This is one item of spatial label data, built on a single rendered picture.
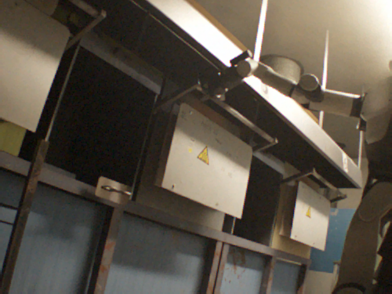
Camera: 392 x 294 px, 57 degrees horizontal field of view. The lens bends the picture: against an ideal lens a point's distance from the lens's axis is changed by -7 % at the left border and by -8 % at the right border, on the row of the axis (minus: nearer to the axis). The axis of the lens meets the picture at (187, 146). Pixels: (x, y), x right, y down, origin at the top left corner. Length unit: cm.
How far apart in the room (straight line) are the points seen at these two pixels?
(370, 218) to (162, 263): 109
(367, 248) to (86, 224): 107
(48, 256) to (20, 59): 75
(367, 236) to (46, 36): 123
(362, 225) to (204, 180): 87
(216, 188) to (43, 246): 87
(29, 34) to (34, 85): 17
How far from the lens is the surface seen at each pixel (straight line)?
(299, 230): 274
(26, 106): 132
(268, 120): 409
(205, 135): 188
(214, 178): 192
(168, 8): 155
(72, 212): 162
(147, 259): 189
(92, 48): 163
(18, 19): 138
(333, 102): 157
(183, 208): 194
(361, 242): 126
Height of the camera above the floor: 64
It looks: 17 degrees up
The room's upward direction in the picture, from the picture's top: 13 degrees clockwise
